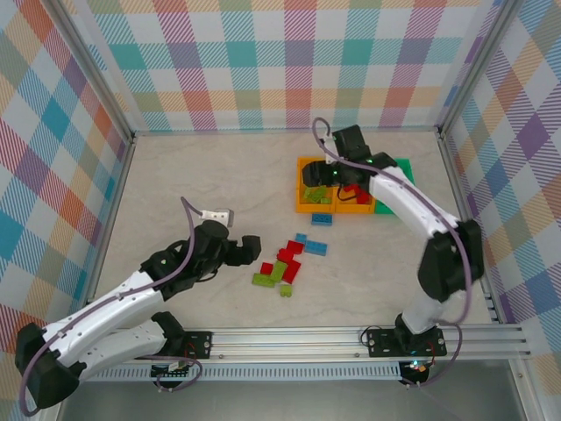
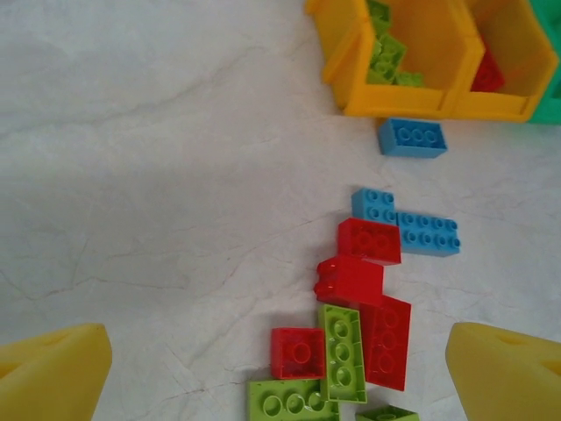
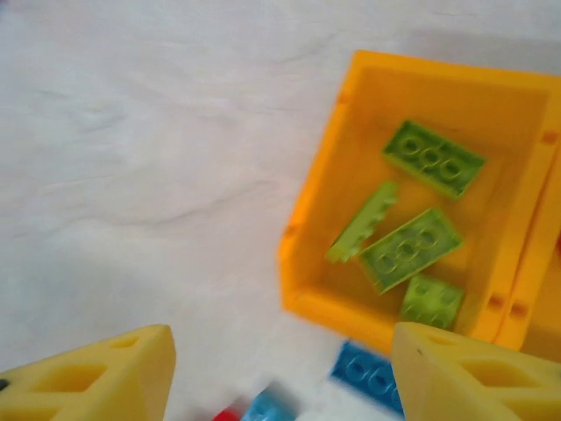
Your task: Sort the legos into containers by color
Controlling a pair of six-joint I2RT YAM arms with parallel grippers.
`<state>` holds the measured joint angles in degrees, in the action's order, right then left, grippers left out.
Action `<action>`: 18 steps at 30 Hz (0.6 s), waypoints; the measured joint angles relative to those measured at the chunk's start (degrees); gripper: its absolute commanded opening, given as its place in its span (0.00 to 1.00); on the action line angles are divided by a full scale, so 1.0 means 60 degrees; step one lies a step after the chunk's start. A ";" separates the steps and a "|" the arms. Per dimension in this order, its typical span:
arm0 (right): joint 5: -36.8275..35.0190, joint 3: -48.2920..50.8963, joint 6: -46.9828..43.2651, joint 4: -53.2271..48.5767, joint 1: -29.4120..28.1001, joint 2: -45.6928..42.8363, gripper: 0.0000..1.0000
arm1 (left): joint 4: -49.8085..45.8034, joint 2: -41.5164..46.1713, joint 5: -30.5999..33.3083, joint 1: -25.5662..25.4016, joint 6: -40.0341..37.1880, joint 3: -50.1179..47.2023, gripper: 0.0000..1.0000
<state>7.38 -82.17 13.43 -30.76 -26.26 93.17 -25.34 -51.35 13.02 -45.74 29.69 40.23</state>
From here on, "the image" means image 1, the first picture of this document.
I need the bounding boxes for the orange plastic bin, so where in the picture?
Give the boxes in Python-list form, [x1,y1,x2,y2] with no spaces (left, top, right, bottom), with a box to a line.
[335,175,376,215]
[295,156,337,215]

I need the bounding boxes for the green plastic bin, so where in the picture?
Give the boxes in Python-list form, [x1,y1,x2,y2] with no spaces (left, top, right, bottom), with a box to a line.
[372,157,415,217]

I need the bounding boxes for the small circuit board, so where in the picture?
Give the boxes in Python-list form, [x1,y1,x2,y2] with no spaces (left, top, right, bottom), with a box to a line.
[401,359,429,377]
[151,361,194,379]

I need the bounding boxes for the grey metal panel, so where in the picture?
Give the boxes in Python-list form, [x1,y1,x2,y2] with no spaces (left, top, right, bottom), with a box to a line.
[56,379,527,421]

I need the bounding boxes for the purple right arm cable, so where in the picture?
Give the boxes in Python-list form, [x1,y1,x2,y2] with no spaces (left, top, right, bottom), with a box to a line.
[311,117,477,389]

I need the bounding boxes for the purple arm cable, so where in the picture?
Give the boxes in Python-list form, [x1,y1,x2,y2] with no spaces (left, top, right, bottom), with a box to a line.
[19,196,205,417]
[311,117,477,389]

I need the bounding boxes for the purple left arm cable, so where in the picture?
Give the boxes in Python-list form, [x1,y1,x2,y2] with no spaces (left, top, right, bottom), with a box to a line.
[19,196,205,417]

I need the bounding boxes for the aluminium back rail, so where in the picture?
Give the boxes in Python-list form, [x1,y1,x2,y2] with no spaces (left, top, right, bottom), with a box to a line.
[131,127,442,137]

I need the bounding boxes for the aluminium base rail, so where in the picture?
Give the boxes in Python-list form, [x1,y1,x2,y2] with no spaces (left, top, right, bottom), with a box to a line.
[87,326,529,365]

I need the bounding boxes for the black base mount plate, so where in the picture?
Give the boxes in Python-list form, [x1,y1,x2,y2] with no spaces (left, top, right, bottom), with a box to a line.
[181,331,215,359]
[366,328,447,357]

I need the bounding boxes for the aluminium side rail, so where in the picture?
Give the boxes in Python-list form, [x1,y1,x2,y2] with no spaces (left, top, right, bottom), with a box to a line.
[437,131,547,421]

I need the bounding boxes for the white slotted cable duct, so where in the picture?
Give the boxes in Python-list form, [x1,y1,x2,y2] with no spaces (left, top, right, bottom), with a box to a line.
[87,366,404,382]

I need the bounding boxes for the aluminium frame post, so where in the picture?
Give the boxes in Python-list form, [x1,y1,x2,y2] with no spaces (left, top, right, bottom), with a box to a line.
[437,0,522,135]
[54,0,135,141]

